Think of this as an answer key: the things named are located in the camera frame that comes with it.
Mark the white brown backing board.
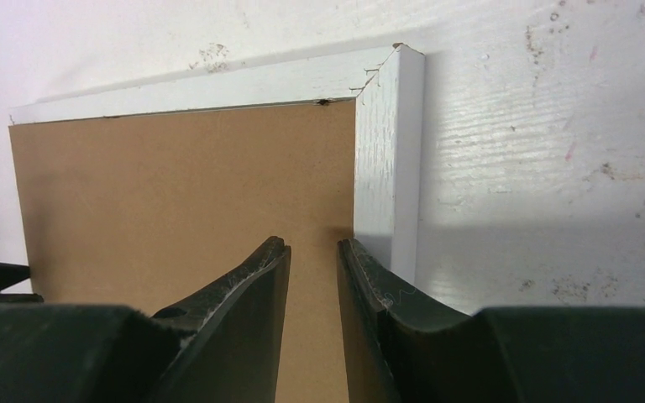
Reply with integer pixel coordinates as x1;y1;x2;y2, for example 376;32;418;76
9;102;355;402

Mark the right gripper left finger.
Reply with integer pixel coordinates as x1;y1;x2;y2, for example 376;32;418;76
0;237;291;402

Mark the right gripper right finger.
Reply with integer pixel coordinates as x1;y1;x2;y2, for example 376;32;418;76
338;239;645;402

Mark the white picture frame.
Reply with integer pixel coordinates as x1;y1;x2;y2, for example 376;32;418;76
8;44;425;282

